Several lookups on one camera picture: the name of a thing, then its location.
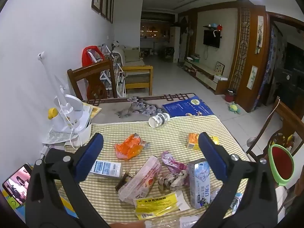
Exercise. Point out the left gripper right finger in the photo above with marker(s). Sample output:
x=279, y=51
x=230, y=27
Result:
x=258, y=206

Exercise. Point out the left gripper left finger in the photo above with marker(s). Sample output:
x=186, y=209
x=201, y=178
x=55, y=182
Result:
x=44, y=207

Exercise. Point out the white toothpaste box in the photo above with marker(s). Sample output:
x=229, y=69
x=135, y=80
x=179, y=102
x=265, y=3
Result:
x=199, y=179

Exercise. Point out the white blue medicine box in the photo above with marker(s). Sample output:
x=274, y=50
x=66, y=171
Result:
x=107, y=169

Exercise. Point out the printed paper ball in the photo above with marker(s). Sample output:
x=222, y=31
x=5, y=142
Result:
x=173, y=181

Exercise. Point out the yellow lemon tea carton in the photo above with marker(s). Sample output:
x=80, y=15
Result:
x=193, y=141

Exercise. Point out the pink snack package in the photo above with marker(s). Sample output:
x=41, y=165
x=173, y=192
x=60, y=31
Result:
x=141, y=184

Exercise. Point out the yellow plastic medicine bag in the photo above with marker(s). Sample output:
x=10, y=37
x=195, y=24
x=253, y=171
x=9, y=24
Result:
x=148, y=208

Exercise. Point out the orange snack wrapper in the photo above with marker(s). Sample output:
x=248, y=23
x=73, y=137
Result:
x=130, y=147

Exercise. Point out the paper cup with pattern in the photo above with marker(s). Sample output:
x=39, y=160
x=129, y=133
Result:
x=158, y=120

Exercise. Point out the purple snack wrapper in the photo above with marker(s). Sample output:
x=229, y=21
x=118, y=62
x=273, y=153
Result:
x=173, y=166

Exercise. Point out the red green trash bin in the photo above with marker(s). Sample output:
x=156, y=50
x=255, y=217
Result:
x=281, y=163

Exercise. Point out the blue yellow toy tablet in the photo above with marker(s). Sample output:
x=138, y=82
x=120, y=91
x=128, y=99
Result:
x=20, y=209

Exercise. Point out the smartphone with lit screen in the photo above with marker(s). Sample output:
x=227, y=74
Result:
x=16, y=185

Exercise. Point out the green striped table cloth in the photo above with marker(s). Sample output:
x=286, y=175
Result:
x=171, y=137

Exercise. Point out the wooden chair right side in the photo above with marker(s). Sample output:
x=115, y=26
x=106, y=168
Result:
x=289, y=132

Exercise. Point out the green plush toy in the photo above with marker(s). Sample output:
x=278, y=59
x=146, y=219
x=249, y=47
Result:
x=234, y=108

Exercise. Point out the small red floor bin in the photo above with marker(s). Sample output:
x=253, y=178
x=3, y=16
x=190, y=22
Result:
x=230, y=95

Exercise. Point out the blue book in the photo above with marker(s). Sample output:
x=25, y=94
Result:
x=193, y=106

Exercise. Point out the wooden chair at table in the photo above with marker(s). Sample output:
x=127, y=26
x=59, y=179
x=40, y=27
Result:
x=95, y=89

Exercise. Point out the tv cabinet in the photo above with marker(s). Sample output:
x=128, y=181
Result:
x=207, y=77

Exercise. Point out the red plastic bag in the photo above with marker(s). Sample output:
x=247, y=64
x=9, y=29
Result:
x=91, y=55

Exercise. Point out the yellow wooden bench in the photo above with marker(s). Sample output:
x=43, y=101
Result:
x=139, y=77

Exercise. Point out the white magazine rack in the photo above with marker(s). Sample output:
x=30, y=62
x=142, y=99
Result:
x=119, y=74

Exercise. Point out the wall mounted television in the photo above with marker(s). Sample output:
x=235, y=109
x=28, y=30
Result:
x=212, y=38

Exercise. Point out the framed pictures on wall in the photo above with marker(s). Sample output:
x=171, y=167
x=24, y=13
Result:
x=105, y=8

